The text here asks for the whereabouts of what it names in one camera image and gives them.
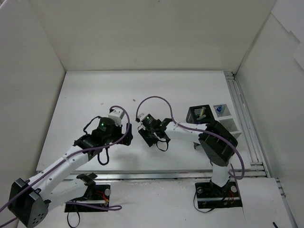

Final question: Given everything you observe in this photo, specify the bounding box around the black slotted container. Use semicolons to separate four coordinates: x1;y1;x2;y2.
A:
186;104;215;132

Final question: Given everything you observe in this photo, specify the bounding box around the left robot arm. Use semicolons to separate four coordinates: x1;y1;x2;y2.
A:
5;114;133;228

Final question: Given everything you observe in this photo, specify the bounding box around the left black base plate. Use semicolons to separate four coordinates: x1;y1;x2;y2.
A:
64;184;111;213

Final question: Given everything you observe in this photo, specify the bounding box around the purple cable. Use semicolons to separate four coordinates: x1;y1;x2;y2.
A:
0;105;133;224
135;96;246;181

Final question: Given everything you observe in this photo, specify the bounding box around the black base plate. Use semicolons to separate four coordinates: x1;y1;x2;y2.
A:
64;184;111;213
193;180;243;213

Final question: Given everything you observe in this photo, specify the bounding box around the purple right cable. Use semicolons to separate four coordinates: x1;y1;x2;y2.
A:
135;96;246;181

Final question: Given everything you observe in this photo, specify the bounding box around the aluminium rail frame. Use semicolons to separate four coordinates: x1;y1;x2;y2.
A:
35;71;270;182

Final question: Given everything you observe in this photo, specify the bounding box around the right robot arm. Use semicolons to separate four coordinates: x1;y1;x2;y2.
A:
135;114;238;196

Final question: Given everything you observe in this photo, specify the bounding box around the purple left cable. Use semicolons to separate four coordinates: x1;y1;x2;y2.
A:
0;105;133;224

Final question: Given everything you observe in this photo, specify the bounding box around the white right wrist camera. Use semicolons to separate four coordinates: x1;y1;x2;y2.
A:
135;113;146;123

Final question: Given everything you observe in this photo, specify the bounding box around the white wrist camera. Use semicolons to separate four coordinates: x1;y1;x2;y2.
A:
108;107;125;126
135;113;146;123

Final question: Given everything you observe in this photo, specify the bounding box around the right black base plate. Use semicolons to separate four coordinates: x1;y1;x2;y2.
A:
193;180;243;213

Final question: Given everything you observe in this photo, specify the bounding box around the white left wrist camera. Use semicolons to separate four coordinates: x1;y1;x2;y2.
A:
108;107;125;126

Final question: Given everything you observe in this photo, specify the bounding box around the white slotted container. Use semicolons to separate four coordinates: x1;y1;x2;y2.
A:
212;104;242;139

